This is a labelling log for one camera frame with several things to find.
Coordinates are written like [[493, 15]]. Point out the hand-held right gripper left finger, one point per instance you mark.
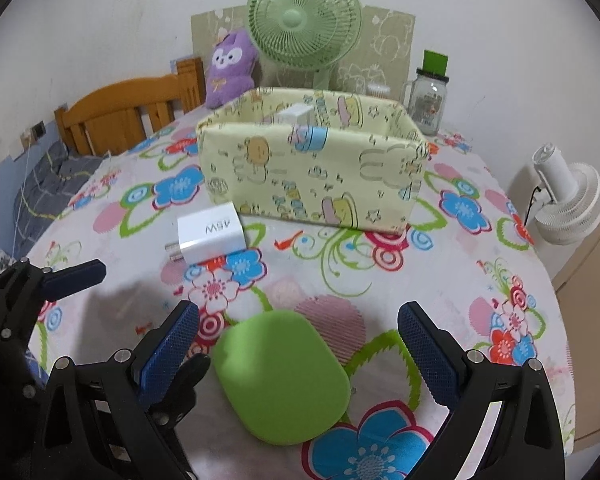
[[170, 355]]

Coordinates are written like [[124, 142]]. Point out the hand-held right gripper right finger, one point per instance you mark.
[[430, 355]]

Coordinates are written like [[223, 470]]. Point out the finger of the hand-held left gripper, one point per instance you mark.
[[195, 370], [75, 280]]

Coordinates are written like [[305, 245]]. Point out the green rounded case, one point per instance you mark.
[[280, 380]]

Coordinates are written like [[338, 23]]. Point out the yellow cartoon fabric storage box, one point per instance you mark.
[[280, 175]]

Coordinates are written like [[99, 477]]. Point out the floral tablecloth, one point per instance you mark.
[[430, 270]]

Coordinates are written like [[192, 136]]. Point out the grey plaid bedding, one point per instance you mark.
[[50, 180]]

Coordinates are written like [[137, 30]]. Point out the white power adapter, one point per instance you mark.
[[210, 235]]

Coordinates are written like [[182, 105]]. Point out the wooden bed headboard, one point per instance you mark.
[[115, 110]]

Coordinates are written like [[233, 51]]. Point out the white floor fan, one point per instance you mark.
[[575, 210]]

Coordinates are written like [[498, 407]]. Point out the light blue sheet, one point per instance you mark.
[[180, 60]]

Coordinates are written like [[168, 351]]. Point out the glass mug jar green lid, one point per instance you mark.
[[427, 105]]

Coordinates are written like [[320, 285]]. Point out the purple plush toy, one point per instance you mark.
[[230, 80]]

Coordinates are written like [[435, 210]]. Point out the clear cotton swab tub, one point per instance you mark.
[[377, 91]]

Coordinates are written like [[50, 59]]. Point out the small white block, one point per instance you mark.
[[296, 114]]

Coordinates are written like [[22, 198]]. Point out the beige cartoon patterned board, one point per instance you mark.
[[385, 45]]

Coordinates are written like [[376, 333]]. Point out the green desk fan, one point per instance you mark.
[[300, 20]]

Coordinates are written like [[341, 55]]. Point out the dark wall socket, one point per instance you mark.
[[39, 130]]

